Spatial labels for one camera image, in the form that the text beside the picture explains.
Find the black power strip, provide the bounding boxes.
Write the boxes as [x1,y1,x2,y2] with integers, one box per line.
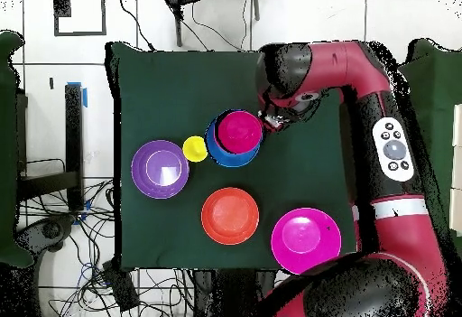
[102,260,141,312]

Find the tangle of black cables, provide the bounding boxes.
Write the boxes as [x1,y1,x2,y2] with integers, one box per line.
[17,179,196,317]

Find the purple bowl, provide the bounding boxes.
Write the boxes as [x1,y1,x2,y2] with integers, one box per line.
[130,139,190,200]

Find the black tripod stand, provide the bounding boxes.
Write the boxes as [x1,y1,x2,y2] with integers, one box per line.
[162,0,262,48]

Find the yellow cup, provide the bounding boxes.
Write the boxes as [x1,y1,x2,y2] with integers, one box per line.
[181,135,208,163]

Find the large light blue bowl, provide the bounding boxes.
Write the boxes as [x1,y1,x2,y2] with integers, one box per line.
[205,117,261,169]

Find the black metal frame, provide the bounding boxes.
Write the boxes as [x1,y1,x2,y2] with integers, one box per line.
[15,83,86,213]

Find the orange bowl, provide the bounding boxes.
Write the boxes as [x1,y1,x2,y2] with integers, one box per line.
[200,187,260,247]

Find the white boxes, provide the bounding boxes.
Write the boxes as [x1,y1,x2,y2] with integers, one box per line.
[448,103,462,237]

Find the blue tape strip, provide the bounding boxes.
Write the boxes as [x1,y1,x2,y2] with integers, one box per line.
[67,81,88,108]

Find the dark green tablecloth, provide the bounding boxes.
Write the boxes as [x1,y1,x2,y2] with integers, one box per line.
[105,41,362,273]

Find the side table with green cloth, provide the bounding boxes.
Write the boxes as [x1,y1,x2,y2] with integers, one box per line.
[0,30,34,269]
[396,38,462,256]

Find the dark square floor frame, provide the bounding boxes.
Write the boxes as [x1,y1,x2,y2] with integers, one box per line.
[52,0,107,37]

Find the large pink bowl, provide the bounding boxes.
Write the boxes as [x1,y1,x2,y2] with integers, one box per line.
[270,207,343,275]

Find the small dark blue bowl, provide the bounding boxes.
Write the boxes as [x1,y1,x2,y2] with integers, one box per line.
[211,112,222,148]

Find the small crimson bowl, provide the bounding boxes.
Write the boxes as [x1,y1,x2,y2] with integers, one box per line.
[215,109,263,155]

